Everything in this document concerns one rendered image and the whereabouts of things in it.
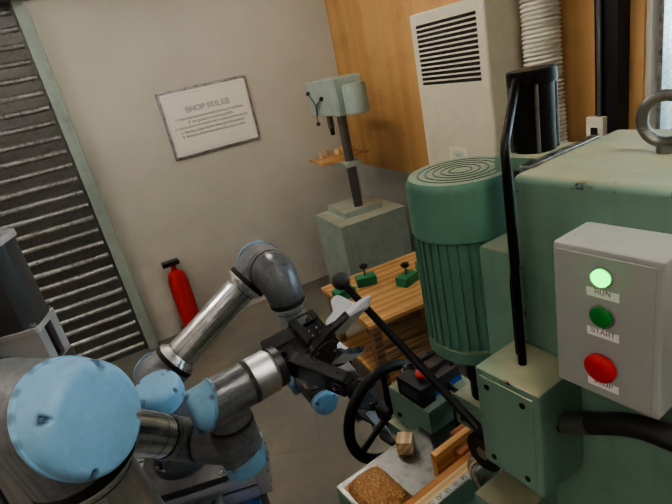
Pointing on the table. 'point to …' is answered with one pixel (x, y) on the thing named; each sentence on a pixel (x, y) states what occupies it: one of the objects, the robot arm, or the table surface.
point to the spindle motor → (455, 250)
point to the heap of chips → (377, 488)
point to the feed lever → (425, 376)
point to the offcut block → (405, 443)
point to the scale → (450, 489)
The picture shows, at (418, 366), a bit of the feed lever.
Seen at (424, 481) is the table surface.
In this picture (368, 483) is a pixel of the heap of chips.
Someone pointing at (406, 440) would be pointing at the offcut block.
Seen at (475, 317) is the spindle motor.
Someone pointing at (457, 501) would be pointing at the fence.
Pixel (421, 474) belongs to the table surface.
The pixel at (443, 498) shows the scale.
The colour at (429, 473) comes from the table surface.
